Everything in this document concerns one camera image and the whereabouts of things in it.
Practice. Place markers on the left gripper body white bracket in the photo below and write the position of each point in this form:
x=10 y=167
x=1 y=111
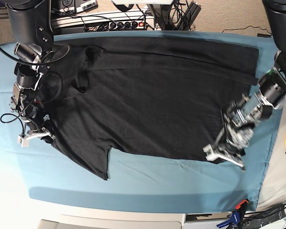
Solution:
x=228 y=150

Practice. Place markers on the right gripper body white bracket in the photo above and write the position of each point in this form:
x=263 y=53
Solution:
x=32 y=134

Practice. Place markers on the dark grey T-shirt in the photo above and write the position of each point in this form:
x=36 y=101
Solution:
x=147 y=96

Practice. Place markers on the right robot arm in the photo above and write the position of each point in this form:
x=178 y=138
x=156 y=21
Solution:
x=35 y=84

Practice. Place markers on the blue orange clamp lower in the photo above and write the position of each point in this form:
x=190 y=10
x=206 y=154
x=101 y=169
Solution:
x=236 y=218

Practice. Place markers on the teal table cloth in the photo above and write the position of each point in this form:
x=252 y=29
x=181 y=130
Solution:
x=137 y=183

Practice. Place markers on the white tray bottom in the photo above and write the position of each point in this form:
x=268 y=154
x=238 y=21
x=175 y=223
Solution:
x=73 y=222

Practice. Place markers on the white power strip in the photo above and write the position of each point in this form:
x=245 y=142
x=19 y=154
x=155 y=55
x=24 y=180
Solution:
x=142 y=23

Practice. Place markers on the black bag with cables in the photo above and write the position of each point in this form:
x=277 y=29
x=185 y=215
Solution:
x=257 y=220

